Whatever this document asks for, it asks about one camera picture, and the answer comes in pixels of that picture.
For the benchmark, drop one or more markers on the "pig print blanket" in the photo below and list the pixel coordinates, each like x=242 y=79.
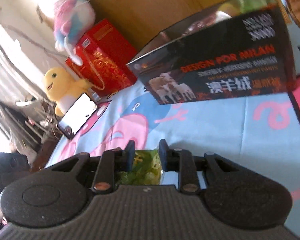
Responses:
x=215 y=130

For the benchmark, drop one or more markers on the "wooden headboard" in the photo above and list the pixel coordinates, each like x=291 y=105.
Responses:
x=145 y=10

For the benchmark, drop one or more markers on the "yellow duck plush toy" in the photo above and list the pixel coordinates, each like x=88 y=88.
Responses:
x=62 y=85

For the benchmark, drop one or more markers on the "red gift box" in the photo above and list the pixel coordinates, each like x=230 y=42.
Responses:
x=110 y=55

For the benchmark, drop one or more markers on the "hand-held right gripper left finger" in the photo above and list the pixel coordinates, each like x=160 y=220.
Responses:
x=130 y=155

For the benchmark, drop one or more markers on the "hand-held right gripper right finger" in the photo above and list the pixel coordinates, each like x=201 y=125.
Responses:
x=163 y=155

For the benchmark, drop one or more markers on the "smartphone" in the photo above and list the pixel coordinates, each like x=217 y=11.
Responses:
x=78 y=115

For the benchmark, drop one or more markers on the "bright green snack packet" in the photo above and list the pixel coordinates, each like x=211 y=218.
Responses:
x=145 y=170

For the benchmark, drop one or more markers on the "pastel unicorn plush toy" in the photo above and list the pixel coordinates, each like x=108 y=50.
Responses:
x=72 y=17

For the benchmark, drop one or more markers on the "dark metal rack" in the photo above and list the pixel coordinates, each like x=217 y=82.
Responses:
x=22 y=122

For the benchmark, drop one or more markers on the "black sheep print box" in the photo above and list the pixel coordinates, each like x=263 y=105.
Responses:
x=215 y=62

